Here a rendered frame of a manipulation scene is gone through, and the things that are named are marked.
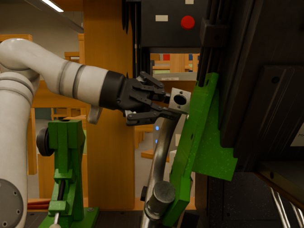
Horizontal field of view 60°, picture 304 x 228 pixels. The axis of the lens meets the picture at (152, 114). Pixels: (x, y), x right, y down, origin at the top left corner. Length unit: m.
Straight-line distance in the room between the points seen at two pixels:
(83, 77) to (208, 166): 0.27
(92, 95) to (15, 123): 0.15
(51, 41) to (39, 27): 0.74
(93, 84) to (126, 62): 0.29
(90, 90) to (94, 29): 0.33
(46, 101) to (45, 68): 0.40
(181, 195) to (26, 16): 11.96
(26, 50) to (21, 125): 0.17
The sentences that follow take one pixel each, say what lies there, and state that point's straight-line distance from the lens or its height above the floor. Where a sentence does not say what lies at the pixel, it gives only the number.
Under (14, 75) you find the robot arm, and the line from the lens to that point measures 0.50.
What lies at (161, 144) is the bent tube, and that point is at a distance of 0.58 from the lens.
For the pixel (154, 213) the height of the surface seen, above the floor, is 1.04.
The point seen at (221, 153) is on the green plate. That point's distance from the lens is 0.44.
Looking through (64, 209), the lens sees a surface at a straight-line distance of 0.64.
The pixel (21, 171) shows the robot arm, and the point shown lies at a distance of 0.38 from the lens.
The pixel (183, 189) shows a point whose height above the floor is 1.10.
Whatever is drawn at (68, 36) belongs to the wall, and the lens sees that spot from 11.36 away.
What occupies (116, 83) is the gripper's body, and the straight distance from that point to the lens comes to 0.50.
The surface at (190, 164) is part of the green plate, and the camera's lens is 0.42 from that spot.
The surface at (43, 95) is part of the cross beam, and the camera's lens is 0.92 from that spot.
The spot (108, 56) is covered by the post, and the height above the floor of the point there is 1.34.
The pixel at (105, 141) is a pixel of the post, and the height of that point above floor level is 1.09.
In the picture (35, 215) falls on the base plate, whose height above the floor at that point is 0.90.
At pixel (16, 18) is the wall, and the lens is 12.41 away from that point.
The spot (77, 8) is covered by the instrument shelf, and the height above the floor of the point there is 1.50.
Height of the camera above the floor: 1.25
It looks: 6 degrees down
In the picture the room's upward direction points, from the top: straight up
